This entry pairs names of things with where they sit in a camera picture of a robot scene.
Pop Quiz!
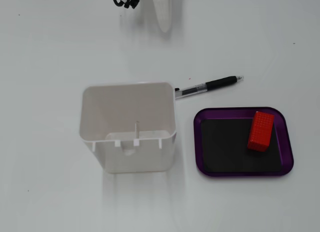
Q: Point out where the white plastic box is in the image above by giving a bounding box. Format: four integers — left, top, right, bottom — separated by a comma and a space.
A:
79, 81, 178, 174

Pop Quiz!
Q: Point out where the black cable with clip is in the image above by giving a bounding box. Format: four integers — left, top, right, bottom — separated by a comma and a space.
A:
112, 0, 140, 10

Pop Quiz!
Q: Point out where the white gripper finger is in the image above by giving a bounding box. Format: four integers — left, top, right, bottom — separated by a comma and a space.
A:
147, 0, 174, 33

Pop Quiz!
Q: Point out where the black clear ballpoint pen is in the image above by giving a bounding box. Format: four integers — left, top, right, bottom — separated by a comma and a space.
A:
174, 75, 245, 100

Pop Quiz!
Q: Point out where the purple tray with black mat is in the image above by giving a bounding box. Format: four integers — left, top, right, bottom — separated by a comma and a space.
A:
193, 106, 295, 178

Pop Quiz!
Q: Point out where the red ribbed cube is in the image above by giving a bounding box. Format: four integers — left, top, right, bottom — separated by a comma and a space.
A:
247, 111, 275, 152

